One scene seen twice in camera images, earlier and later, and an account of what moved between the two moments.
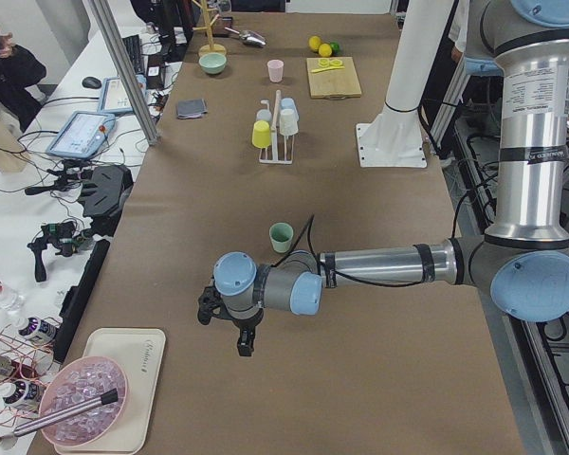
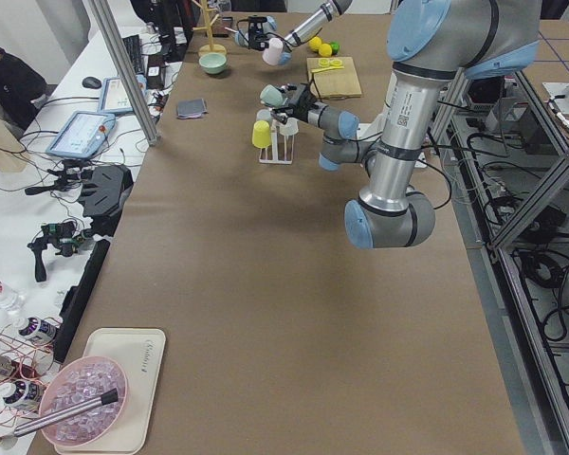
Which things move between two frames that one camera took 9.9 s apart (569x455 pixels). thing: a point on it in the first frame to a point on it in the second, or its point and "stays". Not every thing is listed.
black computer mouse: [92, 81] stays
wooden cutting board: [333, 83] stays
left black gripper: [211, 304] to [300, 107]
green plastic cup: [281, 235] to [271, 96]
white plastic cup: [288, 121] stays
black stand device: [102, 192] stays
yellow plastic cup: [261, 135] stays
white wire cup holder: [273, 137] stays
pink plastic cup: [275, 68] to [273, 53]
